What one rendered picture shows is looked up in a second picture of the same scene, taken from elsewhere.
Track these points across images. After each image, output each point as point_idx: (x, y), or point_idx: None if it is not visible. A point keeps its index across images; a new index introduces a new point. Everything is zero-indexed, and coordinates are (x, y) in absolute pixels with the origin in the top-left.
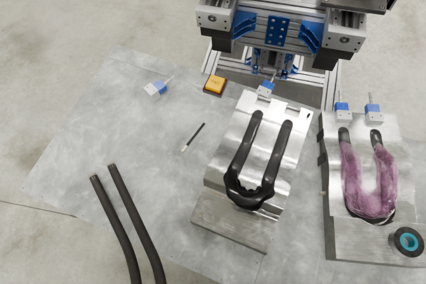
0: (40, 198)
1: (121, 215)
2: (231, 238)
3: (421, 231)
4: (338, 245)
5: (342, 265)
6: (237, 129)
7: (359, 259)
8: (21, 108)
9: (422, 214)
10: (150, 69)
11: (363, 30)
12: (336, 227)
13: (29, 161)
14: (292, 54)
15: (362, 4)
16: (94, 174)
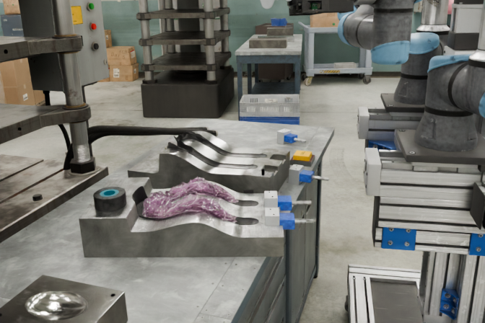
0: (192, 122)
1: (176, 141)
2: (145, 158)
3: (118, 215)
4: (121, 178)
5: None
6: (243, 151)
7: (104, 185)
8: None
9: (144, 270)
10: (312, 139)
11: (379, 162)
12: (138, 178)
13: None
14: (455, 307)
15: (408, 144)
16: (207, 127)
